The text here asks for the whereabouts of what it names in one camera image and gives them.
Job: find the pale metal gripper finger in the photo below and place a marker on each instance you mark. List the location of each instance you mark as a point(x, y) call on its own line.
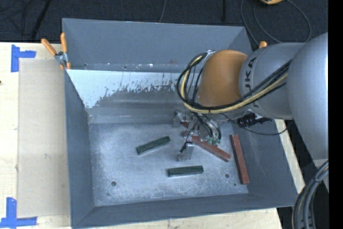
point(180, 118)
point(187, 152)

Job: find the grey metal bin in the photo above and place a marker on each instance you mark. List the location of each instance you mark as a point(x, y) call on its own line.
point(150, 158)

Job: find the dark green flat block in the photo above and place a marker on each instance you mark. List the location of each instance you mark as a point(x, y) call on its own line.
point(185, 171)
point(153, 145)

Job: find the pale flat board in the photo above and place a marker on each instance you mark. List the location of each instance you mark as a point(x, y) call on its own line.
point(40, 142)

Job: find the red-brown flat block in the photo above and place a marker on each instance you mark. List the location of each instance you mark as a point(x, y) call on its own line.
point(239, 159)
point(218, 152)

